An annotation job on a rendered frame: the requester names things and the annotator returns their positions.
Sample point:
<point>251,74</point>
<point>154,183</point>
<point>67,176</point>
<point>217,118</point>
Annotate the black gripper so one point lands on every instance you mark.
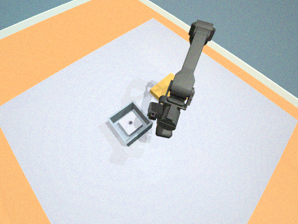
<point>160,131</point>

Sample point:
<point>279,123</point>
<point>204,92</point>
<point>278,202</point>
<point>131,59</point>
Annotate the white square plate with hole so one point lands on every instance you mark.
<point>131,124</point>

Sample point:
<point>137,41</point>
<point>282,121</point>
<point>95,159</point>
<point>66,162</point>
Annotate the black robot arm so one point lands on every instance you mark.
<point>181,86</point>

